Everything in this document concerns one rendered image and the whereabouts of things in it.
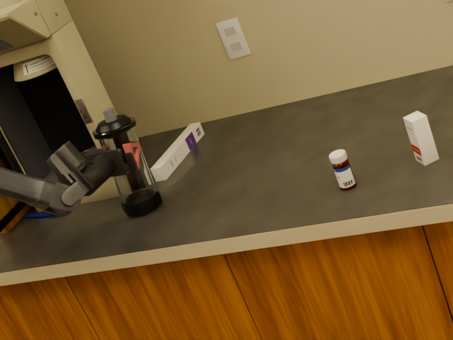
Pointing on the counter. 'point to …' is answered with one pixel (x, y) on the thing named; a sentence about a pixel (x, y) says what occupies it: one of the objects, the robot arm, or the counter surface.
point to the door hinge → (9, 154)
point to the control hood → (22, 24)
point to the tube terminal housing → (67, 73)
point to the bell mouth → (33, 67)
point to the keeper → (83, 111)
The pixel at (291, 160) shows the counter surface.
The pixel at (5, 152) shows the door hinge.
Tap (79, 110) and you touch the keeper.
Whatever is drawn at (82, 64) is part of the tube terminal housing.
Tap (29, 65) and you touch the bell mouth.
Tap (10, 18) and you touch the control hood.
